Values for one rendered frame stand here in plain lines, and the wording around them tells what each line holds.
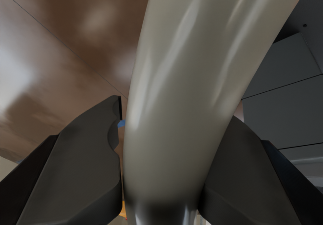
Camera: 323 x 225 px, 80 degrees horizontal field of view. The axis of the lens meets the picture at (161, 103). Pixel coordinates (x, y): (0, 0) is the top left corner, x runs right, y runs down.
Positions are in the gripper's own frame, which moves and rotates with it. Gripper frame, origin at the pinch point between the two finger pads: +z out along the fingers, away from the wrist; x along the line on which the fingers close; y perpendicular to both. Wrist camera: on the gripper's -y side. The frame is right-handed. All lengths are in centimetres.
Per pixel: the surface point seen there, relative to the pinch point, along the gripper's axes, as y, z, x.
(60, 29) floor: 23, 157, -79
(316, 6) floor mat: -3, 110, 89
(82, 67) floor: 58, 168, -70
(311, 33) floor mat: 12, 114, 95
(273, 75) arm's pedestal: 33, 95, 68
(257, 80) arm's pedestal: 38, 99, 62
